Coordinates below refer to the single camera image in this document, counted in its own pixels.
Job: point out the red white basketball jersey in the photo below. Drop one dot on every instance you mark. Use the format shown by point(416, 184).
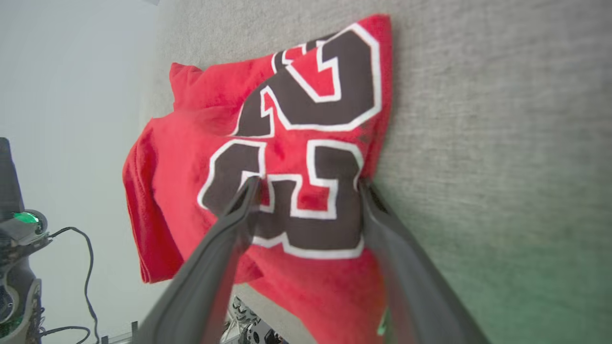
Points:
point(191, 143)

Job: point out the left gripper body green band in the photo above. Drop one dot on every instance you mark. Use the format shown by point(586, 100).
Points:
point(21, 234)

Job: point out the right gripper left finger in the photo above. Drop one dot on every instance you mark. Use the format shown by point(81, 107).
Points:
point(201, 296)

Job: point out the metal robot base parts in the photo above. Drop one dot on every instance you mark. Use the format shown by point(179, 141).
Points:
point(251, 325)

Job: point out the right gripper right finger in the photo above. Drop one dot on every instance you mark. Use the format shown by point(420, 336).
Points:
point(420, 306)

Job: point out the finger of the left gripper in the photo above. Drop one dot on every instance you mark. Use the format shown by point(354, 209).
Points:
point(8, 181)

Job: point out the beige fabric sofa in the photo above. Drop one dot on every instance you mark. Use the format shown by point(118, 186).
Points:
point(502, 143)

